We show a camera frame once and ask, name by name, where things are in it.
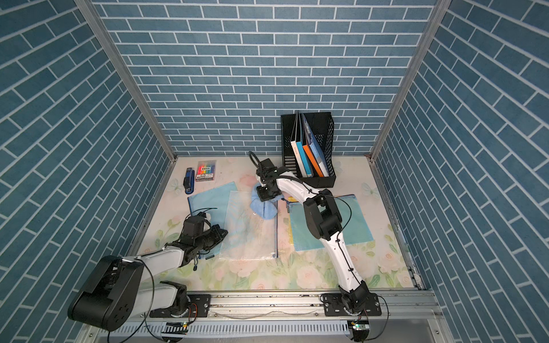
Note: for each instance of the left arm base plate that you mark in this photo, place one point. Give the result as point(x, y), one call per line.
point(191, 306)

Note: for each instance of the blue stapler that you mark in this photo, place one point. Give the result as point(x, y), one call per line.
point(188, 181)

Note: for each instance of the orange book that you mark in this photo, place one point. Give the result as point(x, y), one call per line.
point(313, 160)

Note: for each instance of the black mesh file holder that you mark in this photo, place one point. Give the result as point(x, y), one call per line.
point(323, 126)

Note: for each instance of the teal book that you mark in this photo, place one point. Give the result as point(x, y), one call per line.
point(303, 156)

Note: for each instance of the yellow mesh document bag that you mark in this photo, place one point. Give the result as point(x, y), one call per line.
point(291, 200)

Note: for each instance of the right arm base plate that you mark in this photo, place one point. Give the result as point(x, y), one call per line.
point(339, 305)

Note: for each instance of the aluminium corner post left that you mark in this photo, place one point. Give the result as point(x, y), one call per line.
point(100, 31)

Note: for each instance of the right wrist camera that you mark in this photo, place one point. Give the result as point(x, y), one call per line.
point(268, 169)

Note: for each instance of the light blue mesh document bag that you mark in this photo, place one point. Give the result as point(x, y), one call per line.
point(355, 232)

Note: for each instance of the blue microfiber cloth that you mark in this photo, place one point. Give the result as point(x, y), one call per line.
point(266, 210)

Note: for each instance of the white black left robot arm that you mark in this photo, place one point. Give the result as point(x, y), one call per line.
point(120, 288)

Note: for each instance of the clear mesh document bag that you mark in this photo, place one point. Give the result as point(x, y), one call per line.
point(249, 237)

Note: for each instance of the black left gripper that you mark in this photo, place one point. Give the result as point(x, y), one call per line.
point(216, 231)

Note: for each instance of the aluminium front rail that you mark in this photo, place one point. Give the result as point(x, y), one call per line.
point(233, 313)

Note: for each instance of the blue folder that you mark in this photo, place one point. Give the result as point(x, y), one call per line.
point(315, 146)

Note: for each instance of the aluminium corner post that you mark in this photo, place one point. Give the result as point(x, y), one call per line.
point(424, 43)
point(100, 31)

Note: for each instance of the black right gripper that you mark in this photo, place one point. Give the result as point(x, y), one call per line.
point(263, 198)

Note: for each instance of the colourful marker pack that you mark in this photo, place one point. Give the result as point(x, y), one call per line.
point(205, 171)

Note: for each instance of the aluminium corner post right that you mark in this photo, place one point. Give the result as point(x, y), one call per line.
point(424, 43)

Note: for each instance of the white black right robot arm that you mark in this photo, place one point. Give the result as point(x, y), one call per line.
point(325, 223)

